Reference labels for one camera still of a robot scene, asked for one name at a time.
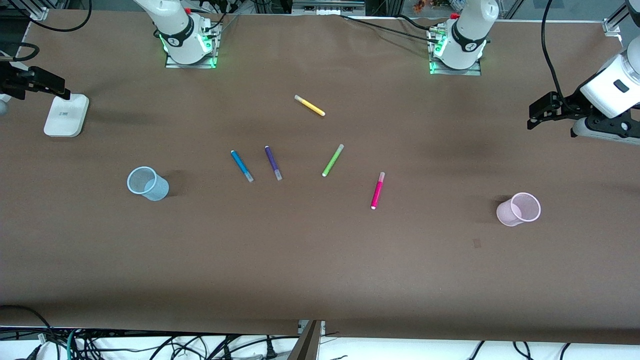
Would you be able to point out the blue marker pen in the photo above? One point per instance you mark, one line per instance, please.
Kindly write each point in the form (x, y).
(240, 164)

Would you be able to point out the translucent blue plastic cup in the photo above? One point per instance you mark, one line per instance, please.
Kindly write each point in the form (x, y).
(157, 190)

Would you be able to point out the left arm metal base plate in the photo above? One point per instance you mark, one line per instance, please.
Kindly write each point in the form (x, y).
(475, 71)

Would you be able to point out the brown table support beam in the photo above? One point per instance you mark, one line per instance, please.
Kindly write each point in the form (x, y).
(307, 342)

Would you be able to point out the pink marker pen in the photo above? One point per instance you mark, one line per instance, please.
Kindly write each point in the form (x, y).
(377, 191)

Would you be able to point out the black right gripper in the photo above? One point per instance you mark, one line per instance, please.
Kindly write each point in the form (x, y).
(14, 81)

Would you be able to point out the brown paper table cover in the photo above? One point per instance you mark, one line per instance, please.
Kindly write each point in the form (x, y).
(320, 250)

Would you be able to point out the green marker pen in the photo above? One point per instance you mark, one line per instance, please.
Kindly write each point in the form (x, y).
(332, 161)

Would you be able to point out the yellow marker pen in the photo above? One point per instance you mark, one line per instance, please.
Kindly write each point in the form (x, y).
(311, 106)

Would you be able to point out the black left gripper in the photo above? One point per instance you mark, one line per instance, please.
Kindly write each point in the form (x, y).
(569, 105)

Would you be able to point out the aluminium frame corner bracket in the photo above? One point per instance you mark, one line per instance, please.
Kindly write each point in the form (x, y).
(612, 26)
(36, 11)

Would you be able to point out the white desk lamp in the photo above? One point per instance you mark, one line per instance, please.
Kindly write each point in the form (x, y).
(65, 117)

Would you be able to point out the purple marker pen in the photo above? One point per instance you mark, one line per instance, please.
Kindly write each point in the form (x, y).
(271, 159)

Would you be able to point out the translucent pink plastic cup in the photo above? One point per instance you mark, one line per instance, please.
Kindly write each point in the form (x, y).
(506, 214)

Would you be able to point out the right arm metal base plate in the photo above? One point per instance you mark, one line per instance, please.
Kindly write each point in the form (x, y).
(210, 60)

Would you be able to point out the grey metal box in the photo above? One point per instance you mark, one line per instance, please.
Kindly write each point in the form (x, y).
(327, 6)

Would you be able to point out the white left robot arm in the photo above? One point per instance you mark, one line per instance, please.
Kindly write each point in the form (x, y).
(470, 27)

